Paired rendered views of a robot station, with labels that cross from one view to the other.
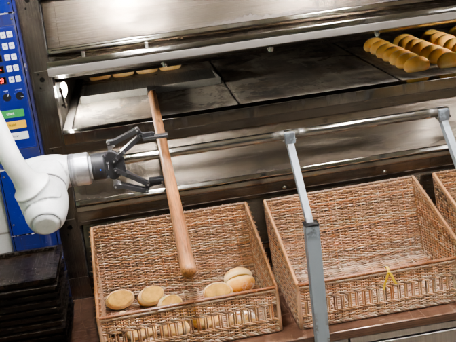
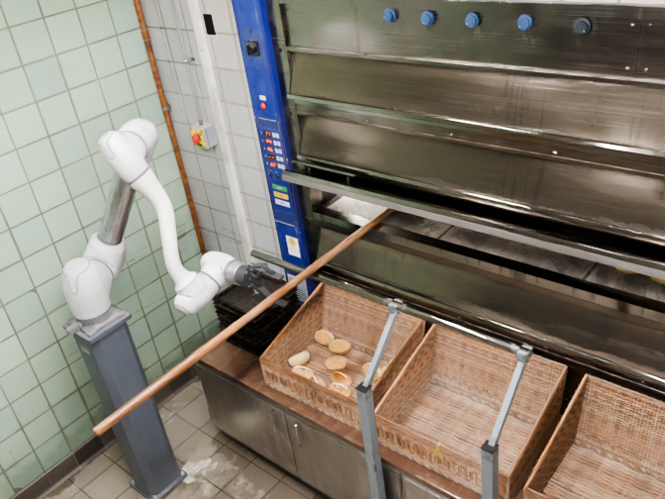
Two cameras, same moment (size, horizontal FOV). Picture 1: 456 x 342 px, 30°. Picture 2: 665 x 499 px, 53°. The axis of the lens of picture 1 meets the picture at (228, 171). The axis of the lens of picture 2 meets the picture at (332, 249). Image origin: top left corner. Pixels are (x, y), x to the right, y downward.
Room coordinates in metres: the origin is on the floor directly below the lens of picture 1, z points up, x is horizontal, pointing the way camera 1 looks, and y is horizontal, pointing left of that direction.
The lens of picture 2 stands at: (1.11, -1.50, 2.56)
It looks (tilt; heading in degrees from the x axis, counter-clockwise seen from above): 31 degrees down; 49
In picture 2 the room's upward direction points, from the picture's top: 8 degrees counter-clockwise
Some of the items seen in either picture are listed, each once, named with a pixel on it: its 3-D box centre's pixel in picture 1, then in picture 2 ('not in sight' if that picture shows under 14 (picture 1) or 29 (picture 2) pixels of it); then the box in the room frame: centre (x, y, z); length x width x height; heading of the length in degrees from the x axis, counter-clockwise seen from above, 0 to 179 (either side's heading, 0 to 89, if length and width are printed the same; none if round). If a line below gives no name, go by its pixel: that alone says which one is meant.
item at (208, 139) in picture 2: not in sight; (203, 135); (2.69, 1.13, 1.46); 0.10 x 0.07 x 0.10; 95
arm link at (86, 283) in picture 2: not in sight; (84, 284); (1.86, 0.92, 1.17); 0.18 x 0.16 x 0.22; 40
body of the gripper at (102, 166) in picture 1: (108, 165); (250, 278); (2.26, 0.33, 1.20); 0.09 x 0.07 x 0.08; 95
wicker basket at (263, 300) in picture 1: (180, 275); (343, 349); (2.55, 0.19, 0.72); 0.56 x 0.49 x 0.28; 97
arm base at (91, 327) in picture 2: not in sight; (90, 316); (1.83, 0.91, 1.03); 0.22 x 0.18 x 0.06; 6
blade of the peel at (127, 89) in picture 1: (149, 81); not in sight; (3.45, 0.27, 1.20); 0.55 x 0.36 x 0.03; 95
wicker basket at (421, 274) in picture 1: (361, 246); (468, 405); (2.60, -0.41, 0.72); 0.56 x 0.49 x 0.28; 96
